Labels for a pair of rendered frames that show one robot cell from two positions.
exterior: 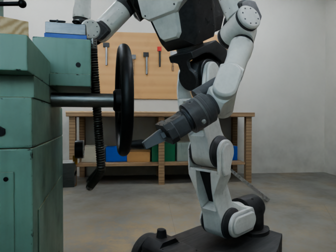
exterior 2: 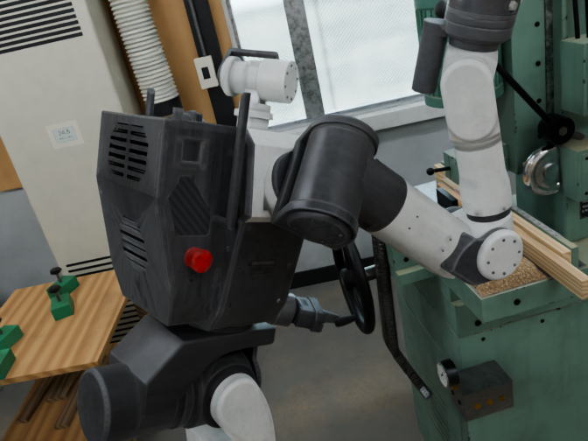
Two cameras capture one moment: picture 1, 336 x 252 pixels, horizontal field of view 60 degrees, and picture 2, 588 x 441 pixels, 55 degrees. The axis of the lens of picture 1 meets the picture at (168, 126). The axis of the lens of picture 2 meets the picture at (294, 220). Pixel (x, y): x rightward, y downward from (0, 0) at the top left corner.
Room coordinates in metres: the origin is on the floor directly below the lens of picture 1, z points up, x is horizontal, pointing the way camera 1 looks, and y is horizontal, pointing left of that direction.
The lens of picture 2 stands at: (2.00, 0.17, 1.57)
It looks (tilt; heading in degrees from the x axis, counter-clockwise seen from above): 25 degrees down; 187
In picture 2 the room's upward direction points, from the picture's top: 13 degrees counter-clockwise
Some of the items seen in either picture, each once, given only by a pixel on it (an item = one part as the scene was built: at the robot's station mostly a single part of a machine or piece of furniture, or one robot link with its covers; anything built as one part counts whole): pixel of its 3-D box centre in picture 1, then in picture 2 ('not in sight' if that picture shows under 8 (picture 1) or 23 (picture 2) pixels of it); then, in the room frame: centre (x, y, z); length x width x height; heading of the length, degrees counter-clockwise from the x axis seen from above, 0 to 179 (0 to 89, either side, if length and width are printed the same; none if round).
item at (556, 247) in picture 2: not in sight; (489, 208); (0.73, 0.48, 0.92); 0.60 x 0.02 x 0.05; 13
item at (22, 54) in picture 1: (31, 77); (443, 241); (0.76, 0.36, 0.87); 0.61 x 0.30 x 0.06; 13
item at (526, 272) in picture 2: not in sight; (502, 268); (1.00, 0.43, 0.92); 0.14 x 0.09 x 0.04; 103
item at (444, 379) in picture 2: (78, 152); (449, 375); (0.99, 0.30, 0.65); 0.06 x 0.04 x 0.08; 13
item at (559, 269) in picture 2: not in sight; (500, 226); (0.82, 0.48, 0.92); 0.60 x 0.02 x 0.04; 13
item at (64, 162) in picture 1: (57, 173); (480, 390); (0.97, 0.37, 0.58); 0.12 x 0.08 x 0.08; 103
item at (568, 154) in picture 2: not in sight; (579, 168); (0.79, 0.67, 1.02); 0.09 x 0.07 x 0.12; 13
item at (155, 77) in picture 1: (159, 66); not in sight; (4.00, 0.11, 1.50); 2.00 x 0.04 x 0.90; 95
